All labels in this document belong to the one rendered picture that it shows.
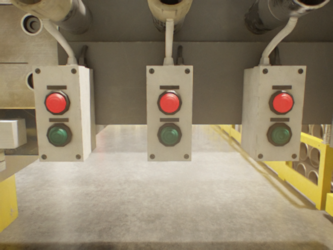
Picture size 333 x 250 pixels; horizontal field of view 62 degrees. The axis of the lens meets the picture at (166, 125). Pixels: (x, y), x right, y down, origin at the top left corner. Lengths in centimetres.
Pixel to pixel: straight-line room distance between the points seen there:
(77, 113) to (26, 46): 21
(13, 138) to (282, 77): 45
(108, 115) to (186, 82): 18
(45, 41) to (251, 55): 39
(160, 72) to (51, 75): 16
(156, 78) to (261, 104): 17
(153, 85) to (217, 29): 20
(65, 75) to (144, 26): 19
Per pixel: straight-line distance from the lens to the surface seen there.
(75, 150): 46
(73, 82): 44
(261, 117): 45
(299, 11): 42
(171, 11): 36
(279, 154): 48
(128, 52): 52
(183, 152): 44
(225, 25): 56
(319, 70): 59
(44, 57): 59
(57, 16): 44
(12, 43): 62
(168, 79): 42
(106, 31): 56
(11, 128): 53
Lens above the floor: 74
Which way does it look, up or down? 9 degrees down
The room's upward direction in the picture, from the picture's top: straight up
